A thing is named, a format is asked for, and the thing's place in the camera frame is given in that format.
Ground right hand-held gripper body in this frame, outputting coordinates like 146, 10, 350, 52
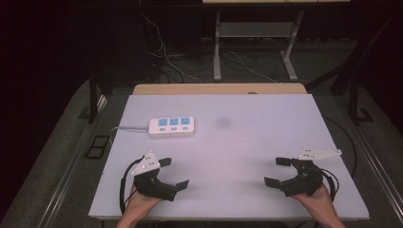
278, 145, 343, 198

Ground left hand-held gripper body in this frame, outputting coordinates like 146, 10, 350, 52
131, 151, 178, 202

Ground person's left hand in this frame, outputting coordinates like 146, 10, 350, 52
125, 185, 163, 220

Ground person's right hand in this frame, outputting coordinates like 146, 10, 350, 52
291, 184, 337, 220

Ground white power strip blue sockets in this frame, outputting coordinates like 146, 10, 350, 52
147, 116, 197, 138

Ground black metal stand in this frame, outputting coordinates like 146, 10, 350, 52
347, 18, 375, 126
77, 67, 100, 124

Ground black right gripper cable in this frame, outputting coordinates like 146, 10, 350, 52
318, 168, 340, 202

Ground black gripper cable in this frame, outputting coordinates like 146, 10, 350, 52
119, 156, 145, 216
318, 168, 340, 202

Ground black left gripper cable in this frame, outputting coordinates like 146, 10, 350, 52
119, 156, 145, 216

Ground grey power strip cable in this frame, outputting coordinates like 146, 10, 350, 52
109, 125, 150, 142

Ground black floor cable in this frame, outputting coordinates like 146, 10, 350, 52
322, 114, 358, 179

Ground black floor socket frame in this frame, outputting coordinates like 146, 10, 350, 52
84, 135, 111, 160

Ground aluminium floor rail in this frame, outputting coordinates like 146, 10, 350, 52
37, 94, 109, 228
343, 118, 403, 219

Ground white floor cable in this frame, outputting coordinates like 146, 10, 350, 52
140, 11, 204, 85
227, 49, 278, 84

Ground grey metal table frame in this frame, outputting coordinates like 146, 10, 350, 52
212, 10, 305, 83

